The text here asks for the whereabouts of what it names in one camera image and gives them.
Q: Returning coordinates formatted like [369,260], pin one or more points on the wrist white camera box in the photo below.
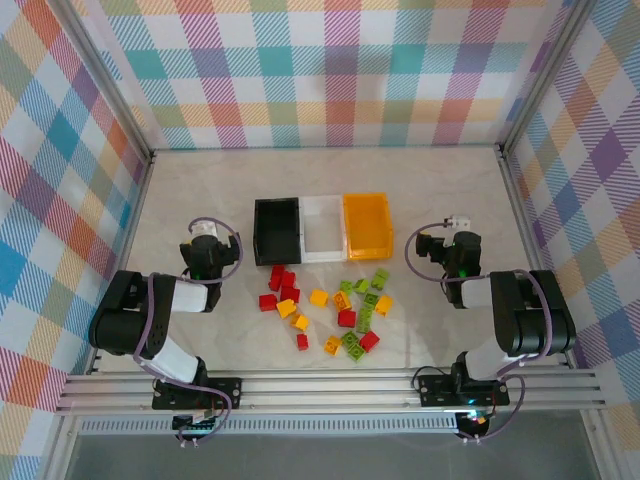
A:
[457,221]
[201,229]

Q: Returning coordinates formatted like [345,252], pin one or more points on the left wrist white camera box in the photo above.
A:
[201,229]

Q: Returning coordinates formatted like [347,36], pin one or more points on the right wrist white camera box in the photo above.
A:
[457,221]

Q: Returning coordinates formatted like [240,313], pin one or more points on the yellow lego brick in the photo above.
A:
[342,300]
[384,304]
[300,321]
[319,298]
[333,345]
[286,308]

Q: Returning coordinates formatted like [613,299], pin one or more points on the left black-and-white robot arm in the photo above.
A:
[125,325]

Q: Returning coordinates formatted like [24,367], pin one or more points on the white plastic bin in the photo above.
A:
[312,256]

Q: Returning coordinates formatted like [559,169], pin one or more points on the orange plastic bin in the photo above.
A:
[367,225]

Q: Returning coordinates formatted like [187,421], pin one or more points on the aluminium frame post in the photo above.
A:
[112,85]
[544,75]

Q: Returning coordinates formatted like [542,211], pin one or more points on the green circuit board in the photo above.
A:
[192,424]

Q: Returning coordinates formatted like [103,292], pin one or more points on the aluminium side rail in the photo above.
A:
[527,225]
[125,250]

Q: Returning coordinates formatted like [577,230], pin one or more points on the small red lego brick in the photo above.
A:
[302,341]

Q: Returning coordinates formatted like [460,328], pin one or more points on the black plastic bin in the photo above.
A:
[277,235]

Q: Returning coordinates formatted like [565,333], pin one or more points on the aluminium mounting rail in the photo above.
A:
[325,390]

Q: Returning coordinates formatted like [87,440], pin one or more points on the circuit board with orange part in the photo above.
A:
[475,422]

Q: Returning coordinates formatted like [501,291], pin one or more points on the right black-and-white robot arm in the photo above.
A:
[535,325]

